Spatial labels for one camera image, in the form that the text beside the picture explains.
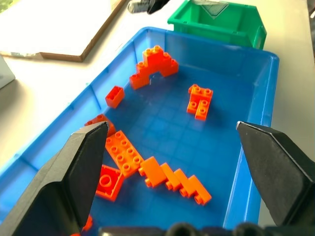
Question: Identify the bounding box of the blue plastic bin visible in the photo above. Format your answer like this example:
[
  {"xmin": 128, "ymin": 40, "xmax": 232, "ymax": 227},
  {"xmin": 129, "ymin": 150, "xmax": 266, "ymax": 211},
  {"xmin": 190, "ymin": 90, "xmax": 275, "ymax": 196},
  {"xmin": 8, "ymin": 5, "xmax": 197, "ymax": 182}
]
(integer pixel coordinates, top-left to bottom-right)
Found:
[{"xmin": 0, "ymin": 26, "xmax": 280, "ymax": 236}]

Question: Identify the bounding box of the orange staircase brick assembly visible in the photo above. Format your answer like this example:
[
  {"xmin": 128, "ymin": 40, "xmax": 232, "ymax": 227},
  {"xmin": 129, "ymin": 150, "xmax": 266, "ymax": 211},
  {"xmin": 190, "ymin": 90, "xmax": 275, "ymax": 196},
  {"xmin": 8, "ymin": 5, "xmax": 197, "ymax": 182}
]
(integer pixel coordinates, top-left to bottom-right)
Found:
[{"xmin": 138, "ymin": 156, "xmax": 213, "ymax": 206}]

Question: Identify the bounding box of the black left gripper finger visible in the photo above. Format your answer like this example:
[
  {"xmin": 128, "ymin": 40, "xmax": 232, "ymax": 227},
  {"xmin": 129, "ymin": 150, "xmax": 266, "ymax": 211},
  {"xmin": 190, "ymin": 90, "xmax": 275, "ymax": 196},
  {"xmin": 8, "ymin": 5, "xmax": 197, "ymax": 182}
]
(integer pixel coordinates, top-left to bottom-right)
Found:
[
  {"xmin": 0, "ymin": 121, "xmax": 109, "ymax": 236},
  {"xmin": 146, "ymin": 0, "xmax": 171, "ymax": 15},
  {"xmin": 235, "ymin": 120, "xmax": 315, "ymax": 227}
]

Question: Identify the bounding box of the orange studded brick cluster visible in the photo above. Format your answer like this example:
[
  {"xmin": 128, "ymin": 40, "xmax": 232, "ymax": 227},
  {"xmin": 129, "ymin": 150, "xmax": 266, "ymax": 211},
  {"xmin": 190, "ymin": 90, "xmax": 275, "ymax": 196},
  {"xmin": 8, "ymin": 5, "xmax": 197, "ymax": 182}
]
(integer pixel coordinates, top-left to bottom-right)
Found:
[{"xmin": 186, "ymin": 84, "xmax": 214, "ymax": 121}]

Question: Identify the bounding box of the red-orange upturned square brick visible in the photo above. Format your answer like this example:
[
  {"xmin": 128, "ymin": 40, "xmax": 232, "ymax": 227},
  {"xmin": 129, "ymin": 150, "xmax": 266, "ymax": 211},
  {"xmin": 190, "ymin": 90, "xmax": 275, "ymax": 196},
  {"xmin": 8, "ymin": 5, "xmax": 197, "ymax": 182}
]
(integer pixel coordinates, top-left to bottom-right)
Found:
[{"xmin": 94, "ymin": 165, "xmax": 125, "ymax": 202}]

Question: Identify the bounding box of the orange two-by-four flat plate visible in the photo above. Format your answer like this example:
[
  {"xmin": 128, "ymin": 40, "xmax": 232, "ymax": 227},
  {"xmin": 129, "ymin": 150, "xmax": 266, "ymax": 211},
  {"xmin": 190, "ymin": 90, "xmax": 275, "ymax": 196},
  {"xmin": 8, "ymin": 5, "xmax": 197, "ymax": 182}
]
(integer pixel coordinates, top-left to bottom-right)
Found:
[{"xmin": 105, "ymin": 130, "xmax": 145, "ymax": 178}]

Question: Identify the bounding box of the small red-orange toy brick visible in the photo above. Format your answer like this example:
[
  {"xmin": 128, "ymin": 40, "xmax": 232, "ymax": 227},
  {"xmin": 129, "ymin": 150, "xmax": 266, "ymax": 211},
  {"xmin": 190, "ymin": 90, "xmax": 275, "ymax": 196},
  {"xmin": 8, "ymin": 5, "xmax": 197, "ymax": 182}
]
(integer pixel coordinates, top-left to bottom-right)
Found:
[{"xmin": 105, "ymin": 85, "xmax": 125, "ymax": 108}]

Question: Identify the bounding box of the orange arch brick assembly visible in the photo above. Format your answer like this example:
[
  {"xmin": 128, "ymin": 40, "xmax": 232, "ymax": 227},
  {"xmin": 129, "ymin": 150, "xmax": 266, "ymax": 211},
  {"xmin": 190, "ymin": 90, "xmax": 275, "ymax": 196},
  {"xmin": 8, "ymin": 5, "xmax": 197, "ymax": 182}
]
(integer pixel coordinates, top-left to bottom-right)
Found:
[{"xmin": 129, "ymin": 45, "xmax": 180, "ymax": 90}]

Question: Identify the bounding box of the white box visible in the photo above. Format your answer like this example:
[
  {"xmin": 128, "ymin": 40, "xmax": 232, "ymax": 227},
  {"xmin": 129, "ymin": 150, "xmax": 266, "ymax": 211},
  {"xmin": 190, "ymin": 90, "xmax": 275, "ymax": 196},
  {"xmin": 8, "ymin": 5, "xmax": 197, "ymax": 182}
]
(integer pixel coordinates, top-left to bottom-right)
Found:
[{"xmin": 0, "ymin": 55, "xmax": 16, "ymax": 89}]

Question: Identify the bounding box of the grey ribbed cylinder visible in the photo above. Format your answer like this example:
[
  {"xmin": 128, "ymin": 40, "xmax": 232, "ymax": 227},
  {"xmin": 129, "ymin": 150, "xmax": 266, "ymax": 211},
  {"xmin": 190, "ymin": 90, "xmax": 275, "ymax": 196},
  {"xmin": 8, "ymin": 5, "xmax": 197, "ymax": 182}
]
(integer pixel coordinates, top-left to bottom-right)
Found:
[{"xmin": 127, "ymin": 0, "xmax": 151, "ymax": 14}]

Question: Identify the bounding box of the orange toy brick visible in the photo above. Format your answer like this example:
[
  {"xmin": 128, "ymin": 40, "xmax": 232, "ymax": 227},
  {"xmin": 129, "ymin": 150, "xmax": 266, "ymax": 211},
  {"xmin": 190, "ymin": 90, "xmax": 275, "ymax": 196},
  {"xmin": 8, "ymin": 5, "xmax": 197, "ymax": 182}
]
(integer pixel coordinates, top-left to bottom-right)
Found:
[
  {"xmin": 84, "ymin": 114, "xmax": 116, "ymax": 136},
  {"xmin": 81, "ymin": 214, "xmax": 94, "ymax": 232}
]

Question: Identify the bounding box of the green plastic bin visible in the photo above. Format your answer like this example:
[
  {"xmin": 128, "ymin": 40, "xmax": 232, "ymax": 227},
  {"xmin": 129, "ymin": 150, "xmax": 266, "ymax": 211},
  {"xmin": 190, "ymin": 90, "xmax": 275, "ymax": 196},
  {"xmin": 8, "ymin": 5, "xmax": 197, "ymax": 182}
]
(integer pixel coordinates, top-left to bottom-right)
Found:
[{"xmin": 167, "ymin": 0, "xmax": 267, "ymax": 50}]

